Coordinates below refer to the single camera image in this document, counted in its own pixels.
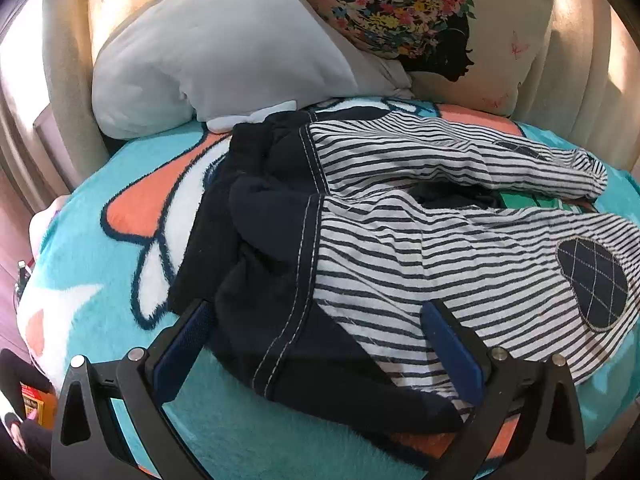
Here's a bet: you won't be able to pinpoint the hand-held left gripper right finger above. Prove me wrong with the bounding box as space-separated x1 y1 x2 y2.
420 299 587 480

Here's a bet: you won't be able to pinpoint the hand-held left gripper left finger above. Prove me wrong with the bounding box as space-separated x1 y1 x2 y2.
50 299 216 480

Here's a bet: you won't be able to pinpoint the navy striped pants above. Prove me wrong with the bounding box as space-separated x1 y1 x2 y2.
167 110 640 436

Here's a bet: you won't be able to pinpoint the cartoon printed blanket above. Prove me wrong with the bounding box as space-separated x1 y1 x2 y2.
15 95 640 480

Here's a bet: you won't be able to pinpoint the orange box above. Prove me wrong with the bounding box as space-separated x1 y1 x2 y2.
20 382 58 429

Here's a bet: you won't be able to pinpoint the dark bottle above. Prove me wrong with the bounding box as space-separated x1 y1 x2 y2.
15 260 32 297

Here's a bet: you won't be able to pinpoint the dark cloth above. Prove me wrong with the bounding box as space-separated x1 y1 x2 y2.
0 349 55 480

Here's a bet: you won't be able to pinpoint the grey plush pillow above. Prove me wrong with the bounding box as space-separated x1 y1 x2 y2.
91 0 416 138

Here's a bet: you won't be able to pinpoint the floral printed cushion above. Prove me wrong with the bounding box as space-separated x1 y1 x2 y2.
272 0 566 118

